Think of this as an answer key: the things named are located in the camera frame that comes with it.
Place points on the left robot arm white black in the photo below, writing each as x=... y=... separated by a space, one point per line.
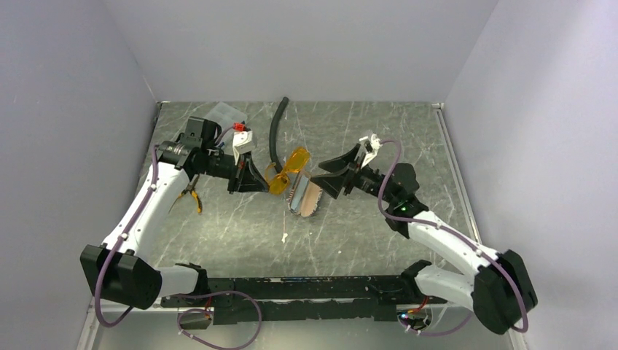
x=117 y=270

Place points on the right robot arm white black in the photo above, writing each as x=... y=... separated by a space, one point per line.
x=494 y=286

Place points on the clear plastic compartment box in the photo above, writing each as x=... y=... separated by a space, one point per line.
x=225 y=115

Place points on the yellow handled pliers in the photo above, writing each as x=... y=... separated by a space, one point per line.
x=190 y=190

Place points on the printed glasses pouch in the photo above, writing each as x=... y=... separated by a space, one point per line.
x=304 y=196

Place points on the aluminium frame rail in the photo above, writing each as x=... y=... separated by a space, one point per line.
x=443 y=326

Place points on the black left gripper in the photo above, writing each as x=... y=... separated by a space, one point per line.
x=251 y=180

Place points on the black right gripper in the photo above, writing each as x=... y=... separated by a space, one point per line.
x=345 y=173

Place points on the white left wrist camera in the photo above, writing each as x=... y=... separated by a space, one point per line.
x=243 y=141

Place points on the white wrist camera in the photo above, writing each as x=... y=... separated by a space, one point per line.
x=369 y=145
x=243 y=141

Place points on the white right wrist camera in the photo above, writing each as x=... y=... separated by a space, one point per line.
x=369 y=145

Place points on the orange transparent safety glasses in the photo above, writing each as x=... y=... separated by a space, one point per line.
x=278 y=181

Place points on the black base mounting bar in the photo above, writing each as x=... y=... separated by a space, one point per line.
x=380 y=298

